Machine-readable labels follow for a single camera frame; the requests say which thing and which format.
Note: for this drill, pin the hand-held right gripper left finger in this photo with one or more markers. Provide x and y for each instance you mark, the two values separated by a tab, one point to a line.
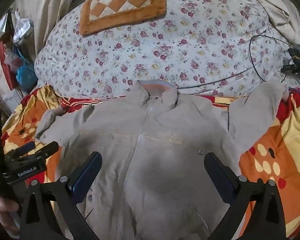
86	175

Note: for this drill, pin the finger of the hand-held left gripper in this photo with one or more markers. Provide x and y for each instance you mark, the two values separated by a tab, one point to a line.
46	150
27	146

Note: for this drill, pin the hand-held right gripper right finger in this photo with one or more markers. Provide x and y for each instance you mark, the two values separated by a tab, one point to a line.
221	177

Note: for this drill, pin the grey zip jacket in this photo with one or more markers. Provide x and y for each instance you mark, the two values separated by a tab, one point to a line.
152	160

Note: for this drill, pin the person's left hand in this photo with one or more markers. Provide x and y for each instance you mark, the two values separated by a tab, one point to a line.
6	211

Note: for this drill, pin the orange red printed blanket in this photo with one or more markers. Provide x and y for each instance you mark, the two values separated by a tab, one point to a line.
277	155

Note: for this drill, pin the blue plastic bag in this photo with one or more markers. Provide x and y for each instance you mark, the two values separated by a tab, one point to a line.
26	73

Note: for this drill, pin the white plastic bag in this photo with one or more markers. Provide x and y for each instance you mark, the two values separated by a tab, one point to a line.
22	28

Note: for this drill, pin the black tripod stand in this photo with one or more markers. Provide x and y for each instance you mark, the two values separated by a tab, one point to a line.
296	66

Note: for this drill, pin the floral quilt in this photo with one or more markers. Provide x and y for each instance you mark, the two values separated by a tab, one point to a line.
165	50

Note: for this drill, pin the beige curtain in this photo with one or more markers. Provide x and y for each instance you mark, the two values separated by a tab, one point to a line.
47	7

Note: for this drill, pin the orange checkered mat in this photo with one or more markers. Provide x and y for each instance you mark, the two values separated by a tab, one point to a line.
120	2

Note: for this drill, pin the beige cloth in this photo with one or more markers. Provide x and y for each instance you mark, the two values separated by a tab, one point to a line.
282	12

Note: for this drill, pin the red frame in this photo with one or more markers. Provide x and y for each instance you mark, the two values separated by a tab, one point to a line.
7	65

